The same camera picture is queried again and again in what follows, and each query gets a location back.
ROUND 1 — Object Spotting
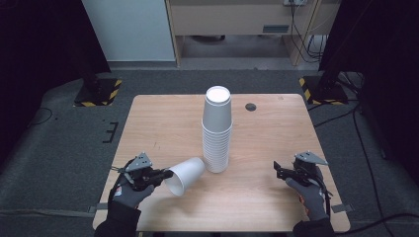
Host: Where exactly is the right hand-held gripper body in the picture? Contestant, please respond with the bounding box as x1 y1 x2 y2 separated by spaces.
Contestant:
292 150 329 186

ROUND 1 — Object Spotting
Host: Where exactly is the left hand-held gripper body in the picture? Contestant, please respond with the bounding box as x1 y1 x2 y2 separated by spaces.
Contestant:
122 151 156 193

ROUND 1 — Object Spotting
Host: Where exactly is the single white paper cup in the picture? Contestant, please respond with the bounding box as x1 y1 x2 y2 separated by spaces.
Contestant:
164 156 207 198

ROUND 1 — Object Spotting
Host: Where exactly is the stack of white paper cups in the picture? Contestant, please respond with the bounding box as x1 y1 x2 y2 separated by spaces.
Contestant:
201 85 234 174

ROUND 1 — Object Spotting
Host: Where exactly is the person's left hand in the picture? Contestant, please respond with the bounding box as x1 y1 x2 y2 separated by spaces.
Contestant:
110 172 155 209

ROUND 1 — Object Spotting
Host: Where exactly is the person's right hand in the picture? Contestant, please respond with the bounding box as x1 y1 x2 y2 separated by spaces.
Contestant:
285 177 328 222

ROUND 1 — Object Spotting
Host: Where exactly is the grey tape strip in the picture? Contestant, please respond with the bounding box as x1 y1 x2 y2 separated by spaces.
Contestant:
330 203 354 214
88 202 111 213

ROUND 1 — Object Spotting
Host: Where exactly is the black hazard-striped stand base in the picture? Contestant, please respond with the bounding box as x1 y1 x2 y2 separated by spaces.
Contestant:
73 72 123 108
298 70 350 107

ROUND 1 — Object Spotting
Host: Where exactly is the black curtain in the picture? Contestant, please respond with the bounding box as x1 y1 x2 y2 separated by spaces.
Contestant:
318 0 419 186
0 0 112 166

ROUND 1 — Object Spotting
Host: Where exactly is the white panel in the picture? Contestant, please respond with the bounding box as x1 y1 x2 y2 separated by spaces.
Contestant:
81 0 176 62

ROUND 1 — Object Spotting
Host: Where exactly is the light wooden desk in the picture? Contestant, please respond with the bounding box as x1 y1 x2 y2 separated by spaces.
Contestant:
165 0 341 67

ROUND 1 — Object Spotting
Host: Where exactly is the long black floor cable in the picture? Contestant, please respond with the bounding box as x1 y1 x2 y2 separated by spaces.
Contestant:
312 73 387 237

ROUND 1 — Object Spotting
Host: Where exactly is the thin black floor cable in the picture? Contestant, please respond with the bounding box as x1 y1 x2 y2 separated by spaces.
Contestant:
27 107 53 128

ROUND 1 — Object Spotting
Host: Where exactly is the black cable bundle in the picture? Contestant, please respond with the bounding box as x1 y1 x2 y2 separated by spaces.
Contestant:
289 0 328 64

